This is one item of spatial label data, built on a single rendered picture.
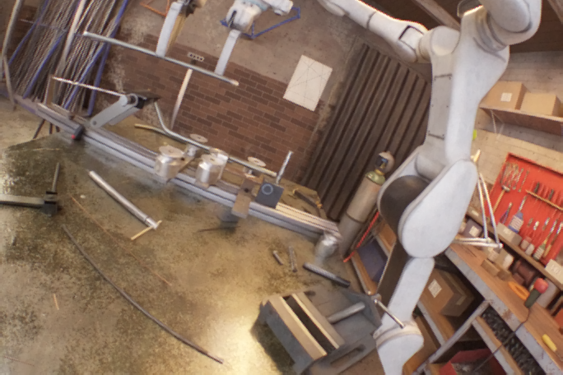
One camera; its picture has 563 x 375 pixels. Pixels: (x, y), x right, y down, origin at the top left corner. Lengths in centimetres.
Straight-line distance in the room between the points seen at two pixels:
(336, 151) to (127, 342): 288
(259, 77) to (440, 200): 289
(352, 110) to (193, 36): 218
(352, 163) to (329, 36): 161
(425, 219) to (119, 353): 55
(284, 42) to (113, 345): 324
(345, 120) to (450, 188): 243
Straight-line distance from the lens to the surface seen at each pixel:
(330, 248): 55
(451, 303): 169
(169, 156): 49
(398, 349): 84
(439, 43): 75
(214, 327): 33
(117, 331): 31
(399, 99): 319
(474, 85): 62
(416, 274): 70
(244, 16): 60
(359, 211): 233
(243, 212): 49
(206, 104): 334
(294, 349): 32
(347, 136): 298
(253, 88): 323
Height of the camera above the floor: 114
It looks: 14 degrees down
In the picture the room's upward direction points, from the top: 24 degrees clockwise
